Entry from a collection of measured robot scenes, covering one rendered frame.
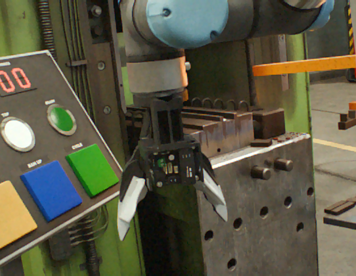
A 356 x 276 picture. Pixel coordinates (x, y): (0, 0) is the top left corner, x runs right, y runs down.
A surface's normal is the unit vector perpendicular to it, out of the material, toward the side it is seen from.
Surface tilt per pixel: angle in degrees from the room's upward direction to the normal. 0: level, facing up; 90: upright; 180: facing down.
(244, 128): 90
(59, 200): 60
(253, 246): 90
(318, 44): 91
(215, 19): 90
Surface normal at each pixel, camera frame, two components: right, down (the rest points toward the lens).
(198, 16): 0.34, 0.17
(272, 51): 0.62, 0.11
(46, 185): 0.72, -0.48
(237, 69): -0.78, 0.22
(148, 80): -0.23, 0.24
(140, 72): -0.52, 0.24
